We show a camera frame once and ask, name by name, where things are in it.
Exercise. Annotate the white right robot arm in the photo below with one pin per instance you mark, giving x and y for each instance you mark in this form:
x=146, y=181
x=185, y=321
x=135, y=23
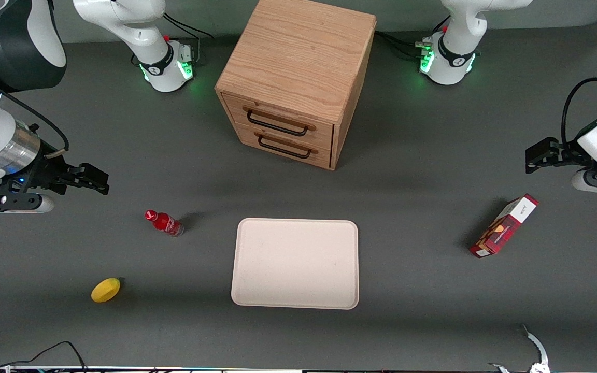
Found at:
x=122, y=20

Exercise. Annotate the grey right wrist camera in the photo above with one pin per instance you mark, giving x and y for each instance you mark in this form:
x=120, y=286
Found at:
x=13, y=202

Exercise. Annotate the wooden drawer front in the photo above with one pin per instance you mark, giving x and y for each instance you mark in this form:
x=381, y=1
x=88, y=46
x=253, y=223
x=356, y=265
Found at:
x=288, y=153
x=278, y=115

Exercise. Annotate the wooden drawer cabinet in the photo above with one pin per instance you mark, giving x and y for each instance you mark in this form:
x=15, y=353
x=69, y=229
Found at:
x=298, y=46

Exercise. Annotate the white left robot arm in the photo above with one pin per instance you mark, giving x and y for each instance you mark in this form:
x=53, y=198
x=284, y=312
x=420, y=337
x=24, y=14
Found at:
x=454, y=31

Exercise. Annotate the cream plastic tray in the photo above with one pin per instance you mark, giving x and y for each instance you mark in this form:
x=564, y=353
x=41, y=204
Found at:
x=296, y=264

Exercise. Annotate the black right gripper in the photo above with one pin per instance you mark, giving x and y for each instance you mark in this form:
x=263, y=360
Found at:
x=47, y=170

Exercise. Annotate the yellow lemon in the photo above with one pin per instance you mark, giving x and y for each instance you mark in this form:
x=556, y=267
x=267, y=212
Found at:
x=105, y=290

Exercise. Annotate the red cookie box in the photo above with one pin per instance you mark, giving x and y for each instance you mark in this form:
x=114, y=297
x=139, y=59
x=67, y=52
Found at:
x=503, y=228

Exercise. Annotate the white curved plastic strip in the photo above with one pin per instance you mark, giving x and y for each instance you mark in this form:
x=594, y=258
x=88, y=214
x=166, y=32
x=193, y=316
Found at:
x=537, y=344

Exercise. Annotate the red coke bottle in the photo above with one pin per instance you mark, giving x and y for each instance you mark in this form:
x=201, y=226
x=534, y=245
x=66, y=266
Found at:
x=166, y=223

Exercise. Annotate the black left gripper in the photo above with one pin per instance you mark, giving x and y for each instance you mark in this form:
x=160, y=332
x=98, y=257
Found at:
x=563, y=154

